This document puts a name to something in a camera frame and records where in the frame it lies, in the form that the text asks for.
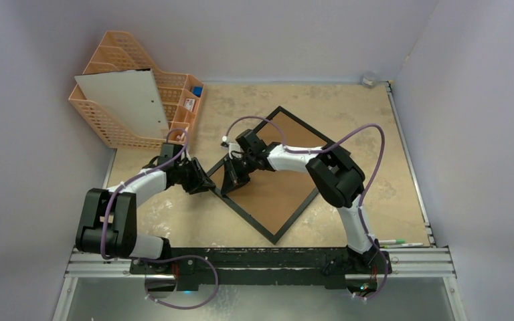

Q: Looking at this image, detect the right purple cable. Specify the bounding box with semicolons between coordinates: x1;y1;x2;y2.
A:
224;116;386;302

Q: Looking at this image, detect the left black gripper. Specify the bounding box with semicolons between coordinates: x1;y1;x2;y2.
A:
174;158;213;194

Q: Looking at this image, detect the blue small box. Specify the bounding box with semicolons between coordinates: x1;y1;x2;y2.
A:
191;86;203;98

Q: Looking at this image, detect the black picture frame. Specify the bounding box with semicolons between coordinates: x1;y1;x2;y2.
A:
207;106;335;245

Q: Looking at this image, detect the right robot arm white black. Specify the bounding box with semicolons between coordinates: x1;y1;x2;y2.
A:
220;130;378;272

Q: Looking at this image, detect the red white small box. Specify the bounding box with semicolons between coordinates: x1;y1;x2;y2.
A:
183;98;196;112

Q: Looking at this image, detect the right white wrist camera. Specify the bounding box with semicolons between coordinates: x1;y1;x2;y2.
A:
220;136;234;156

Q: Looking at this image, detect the white pen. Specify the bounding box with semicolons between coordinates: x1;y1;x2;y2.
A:
386;243;424;248

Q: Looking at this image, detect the brown backing board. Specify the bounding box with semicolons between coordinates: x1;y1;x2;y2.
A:
212;110;329;237

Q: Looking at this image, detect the purple cable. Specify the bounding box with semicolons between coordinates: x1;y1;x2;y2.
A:
100;128;220;310
224;116;386;302

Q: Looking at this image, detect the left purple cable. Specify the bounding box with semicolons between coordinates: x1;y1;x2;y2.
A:
100;128;220;310

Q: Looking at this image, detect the green marker pen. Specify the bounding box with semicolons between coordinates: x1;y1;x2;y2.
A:
379;239;406;245

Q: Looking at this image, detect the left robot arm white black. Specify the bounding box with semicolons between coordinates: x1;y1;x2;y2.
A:
75;143;216;274

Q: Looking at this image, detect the white folder board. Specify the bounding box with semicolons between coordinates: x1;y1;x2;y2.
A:
74;68;169;138

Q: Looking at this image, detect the orange plastic file organizer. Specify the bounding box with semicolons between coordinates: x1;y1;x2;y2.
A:
68;31;205;149

